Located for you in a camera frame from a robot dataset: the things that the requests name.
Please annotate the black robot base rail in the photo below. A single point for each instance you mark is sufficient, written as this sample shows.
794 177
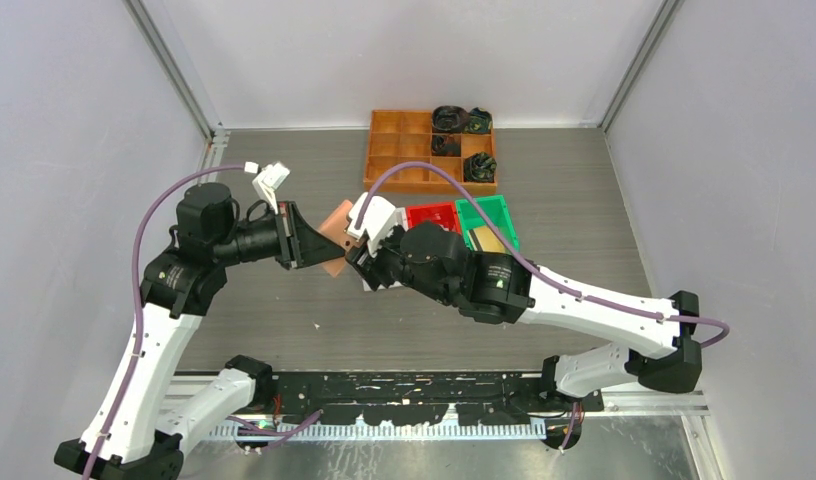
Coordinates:
414 405

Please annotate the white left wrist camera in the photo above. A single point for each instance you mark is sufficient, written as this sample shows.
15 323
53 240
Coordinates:
267 180

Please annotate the green patterned rolled tie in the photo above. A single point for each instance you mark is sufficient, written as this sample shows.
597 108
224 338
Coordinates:
480 122

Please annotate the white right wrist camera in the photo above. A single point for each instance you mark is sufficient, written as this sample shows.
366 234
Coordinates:
372 219

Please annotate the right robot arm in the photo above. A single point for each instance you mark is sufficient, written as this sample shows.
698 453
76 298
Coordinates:
645 343

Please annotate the camouflage rolled tie lower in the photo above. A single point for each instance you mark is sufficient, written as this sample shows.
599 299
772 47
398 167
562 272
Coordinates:
479 168

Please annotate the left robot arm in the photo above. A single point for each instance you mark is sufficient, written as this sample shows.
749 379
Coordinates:
131 437

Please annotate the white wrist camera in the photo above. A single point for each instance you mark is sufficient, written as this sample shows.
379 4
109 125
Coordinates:
372 219
267 180

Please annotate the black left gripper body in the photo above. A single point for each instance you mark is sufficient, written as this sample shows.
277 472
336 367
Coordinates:
284 253

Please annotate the orange wooden compartment tray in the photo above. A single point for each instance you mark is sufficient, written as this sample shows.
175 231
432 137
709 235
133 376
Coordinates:
400 136

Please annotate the gold cards in bin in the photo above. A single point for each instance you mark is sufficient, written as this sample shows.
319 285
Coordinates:
483 239

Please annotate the dark rolled belt top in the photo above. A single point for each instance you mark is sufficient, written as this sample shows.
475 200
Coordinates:
449 119

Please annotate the red plastic bin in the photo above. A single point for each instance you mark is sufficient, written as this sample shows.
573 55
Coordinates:
443 214

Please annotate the white plastic bin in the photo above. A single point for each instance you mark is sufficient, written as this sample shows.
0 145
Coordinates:
395 237

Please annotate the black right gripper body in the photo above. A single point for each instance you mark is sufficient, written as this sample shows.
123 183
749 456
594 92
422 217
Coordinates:
387 267

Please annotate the tan leather card holder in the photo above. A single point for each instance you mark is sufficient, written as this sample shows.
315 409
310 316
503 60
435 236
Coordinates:
334 238

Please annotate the green plastic bin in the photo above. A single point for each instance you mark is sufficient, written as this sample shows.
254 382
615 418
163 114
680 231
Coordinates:
497 211

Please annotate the dark rolled tie middle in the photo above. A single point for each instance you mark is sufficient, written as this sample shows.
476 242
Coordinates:
445 145

